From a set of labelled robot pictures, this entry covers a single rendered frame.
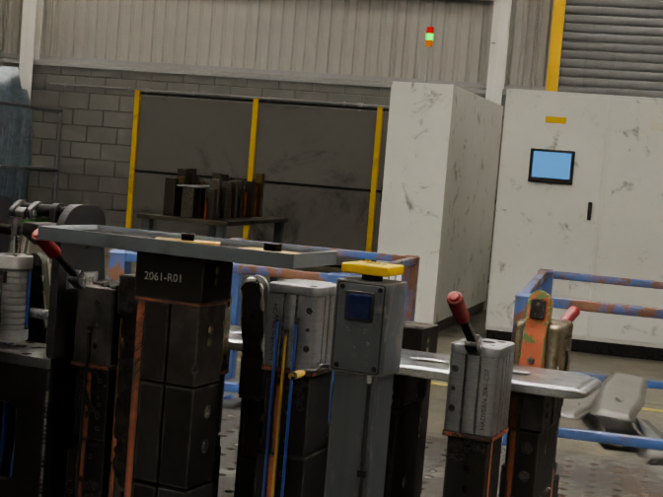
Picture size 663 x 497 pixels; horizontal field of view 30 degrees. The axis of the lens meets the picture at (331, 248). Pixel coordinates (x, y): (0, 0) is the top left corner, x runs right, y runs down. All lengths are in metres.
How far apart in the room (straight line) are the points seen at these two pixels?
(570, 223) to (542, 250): 0.31
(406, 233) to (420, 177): 0.46
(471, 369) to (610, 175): 8.17
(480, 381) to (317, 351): 0.23
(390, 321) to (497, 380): 0.20
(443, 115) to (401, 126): 0.35
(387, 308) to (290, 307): 0.25
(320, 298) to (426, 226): 8.17
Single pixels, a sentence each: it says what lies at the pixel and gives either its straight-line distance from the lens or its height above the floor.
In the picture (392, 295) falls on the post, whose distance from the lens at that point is 1.48.
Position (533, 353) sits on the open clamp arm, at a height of 1.01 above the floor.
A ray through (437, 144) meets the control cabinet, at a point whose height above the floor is 1.52.
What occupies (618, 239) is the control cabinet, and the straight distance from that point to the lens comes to 9.75.
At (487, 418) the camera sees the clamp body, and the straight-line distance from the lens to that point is 1.61.
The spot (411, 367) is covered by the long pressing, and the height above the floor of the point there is 1.00.
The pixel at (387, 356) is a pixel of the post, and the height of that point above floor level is 1.05.
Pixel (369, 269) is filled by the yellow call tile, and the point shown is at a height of 1.15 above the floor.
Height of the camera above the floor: 1.27
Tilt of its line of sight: 4 degrees down
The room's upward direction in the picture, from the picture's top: 5 degrees clockwise
